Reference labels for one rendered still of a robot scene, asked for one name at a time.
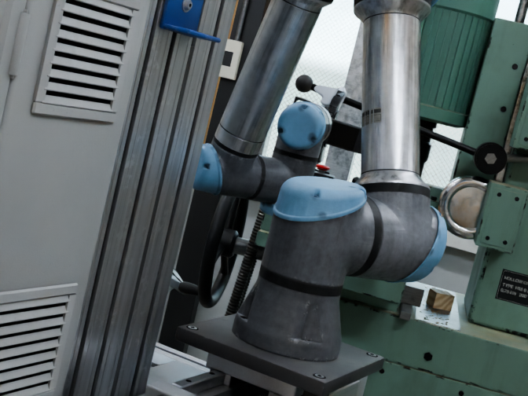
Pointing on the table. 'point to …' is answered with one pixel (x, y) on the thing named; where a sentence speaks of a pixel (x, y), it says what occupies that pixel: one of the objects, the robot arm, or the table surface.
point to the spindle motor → (452, 57)
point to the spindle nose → (425, 144)
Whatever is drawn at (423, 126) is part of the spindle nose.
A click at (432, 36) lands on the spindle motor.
